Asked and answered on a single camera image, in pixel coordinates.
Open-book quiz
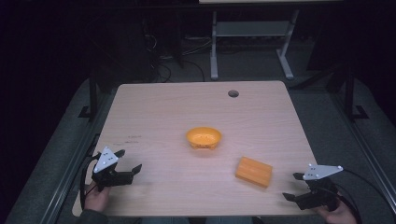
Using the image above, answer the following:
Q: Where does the orange bowl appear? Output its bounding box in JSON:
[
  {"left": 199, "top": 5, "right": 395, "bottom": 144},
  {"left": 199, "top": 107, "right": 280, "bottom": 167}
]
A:
[{"left": 185, "top": 126, "right": 223, "bottom": 151}]

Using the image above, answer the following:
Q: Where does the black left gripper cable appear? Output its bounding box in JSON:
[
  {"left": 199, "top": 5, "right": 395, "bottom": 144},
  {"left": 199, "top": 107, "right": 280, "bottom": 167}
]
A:
[{"left": 78, "top": 150, "right": 102, "bottom": 210}]

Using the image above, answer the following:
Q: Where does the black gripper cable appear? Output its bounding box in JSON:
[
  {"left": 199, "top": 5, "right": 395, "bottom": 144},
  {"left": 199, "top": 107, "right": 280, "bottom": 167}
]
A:
[
  {"left": 323, "top": 168, "right": 389, "bottom": 224},
  {"left": 78, "top": 150, "right": 102, "bottom": 210}
]

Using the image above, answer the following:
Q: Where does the orange ribbed block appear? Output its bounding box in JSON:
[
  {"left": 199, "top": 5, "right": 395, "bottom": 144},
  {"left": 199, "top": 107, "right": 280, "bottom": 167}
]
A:
[{"left": 234, "top": 156, "right": 274, "bottom": 189}]

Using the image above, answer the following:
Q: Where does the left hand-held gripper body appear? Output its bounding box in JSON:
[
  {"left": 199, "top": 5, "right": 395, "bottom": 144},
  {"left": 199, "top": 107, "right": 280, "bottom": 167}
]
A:
[{"left": 91, "top": 146, "right": 134, "bottom": 192}]

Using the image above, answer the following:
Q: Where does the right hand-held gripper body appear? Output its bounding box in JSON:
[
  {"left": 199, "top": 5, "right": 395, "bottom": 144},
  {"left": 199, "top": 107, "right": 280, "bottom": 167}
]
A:
[{"left": 294, "top": 163, "right": 345, "bottom": 212}]

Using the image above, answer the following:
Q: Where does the person's left hand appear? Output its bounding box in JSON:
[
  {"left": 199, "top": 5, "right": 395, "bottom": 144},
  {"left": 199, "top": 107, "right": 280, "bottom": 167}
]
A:
[{"left": 83, "top": 181, "right": 111, "bottom": 213}]

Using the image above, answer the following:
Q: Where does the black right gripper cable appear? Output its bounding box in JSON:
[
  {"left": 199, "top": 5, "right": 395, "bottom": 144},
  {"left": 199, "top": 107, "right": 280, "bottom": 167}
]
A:
[{"left": 323, "top": 168, "right": 389, "bottom": 224}]

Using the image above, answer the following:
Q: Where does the aluminium floor rail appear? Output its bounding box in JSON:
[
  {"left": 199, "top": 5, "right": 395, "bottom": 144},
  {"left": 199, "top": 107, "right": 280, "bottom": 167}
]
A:
[
  {"left": 38, "top": 92, "right": 118, "bottom": 224},
  {"left": 330, "top": 92, "right": 396, "bottom": 206}
]

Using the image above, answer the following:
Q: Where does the white metal desk frame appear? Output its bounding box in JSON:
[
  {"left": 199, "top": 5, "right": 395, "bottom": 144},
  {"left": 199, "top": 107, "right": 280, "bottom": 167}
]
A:
[{"left": 209, "top": 8, "right": 301, "bottom": 82}]

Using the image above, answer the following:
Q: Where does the tangle of floor cables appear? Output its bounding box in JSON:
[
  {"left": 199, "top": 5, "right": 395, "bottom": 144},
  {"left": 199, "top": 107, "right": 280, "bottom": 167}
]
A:
[{"left": 141, "top": 18, "right": 213, "bottom": 83}]

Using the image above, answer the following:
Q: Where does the black metal stand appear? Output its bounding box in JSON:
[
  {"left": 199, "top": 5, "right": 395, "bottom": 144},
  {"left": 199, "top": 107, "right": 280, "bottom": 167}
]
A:
[
  {"left": 78, "top": 66, "right": 102, "bottom": 122},
  {"left": 342, "top": 62, "right": 371, "bottom": 122}
]

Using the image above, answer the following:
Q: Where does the person's right hand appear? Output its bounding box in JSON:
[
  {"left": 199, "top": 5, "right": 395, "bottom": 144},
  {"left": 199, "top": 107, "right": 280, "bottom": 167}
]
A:
[{"left": 313, "top": 195, "right": 358, "bottom": 224}]

